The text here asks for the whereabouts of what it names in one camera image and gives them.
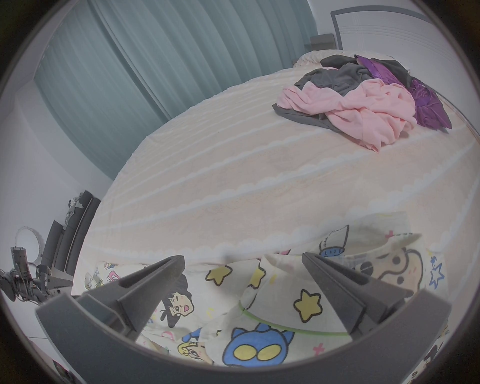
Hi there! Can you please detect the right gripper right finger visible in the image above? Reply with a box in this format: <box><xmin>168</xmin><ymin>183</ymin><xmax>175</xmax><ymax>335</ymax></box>
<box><xmin>301</xmin><ymin>252</ymin><xmax>414</xmax><ymax>335</ymax></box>

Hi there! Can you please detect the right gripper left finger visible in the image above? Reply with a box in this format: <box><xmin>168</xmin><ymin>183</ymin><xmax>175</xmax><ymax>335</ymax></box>
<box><xmin>77</xmin><ymin>254</ymin><xmax>185</xmax><ymax>340</ymax></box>

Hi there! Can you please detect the white printed pyjama top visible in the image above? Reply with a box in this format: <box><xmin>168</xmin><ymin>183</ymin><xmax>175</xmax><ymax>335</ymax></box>
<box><xmin>80</xmin><ymin>212</ymin><xmax>451</xmax><ymax>379</ymax></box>

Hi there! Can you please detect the small grey clothes heap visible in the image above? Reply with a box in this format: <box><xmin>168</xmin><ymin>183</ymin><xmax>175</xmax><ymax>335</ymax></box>
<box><xmin>67</xmin><ymin>193</ymin><xmax>85</xmax><ymax>226</ymax></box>

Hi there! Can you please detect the bed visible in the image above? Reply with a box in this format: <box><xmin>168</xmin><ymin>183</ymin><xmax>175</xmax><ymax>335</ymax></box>
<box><xmin>73</xmin><ymin>8</ymin><xmax>480</xmax><ymax>297</ymax></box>

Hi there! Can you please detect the pile of clothes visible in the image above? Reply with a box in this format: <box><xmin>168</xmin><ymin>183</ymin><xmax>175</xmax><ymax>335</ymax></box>
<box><xmin>272</xmin><ymin>53</ymin><xmax>452</xmax><ymax>152</ymax></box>

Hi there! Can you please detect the round white mirror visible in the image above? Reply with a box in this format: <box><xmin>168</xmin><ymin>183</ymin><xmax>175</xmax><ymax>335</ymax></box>
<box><xmin>15</xmin><ymin>226</ymin><xmax>45</xmax><ymax>263</ymax></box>

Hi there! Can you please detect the blue-green curtain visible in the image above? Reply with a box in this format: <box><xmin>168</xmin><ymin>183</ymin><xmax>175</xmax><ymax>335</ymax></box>
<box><xmin>34</xmin><ymin>0</ymin><xmax>317</xmax><ymax>181</ymax></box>

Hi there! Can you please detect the grey bedside table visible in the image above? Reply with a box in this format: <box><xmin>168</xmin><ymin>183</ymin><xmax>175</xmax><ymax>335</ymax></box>
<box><xmin>304</xmin><ymin>33</ymin><xmax>336</xmax><ymax>51</ymax></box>

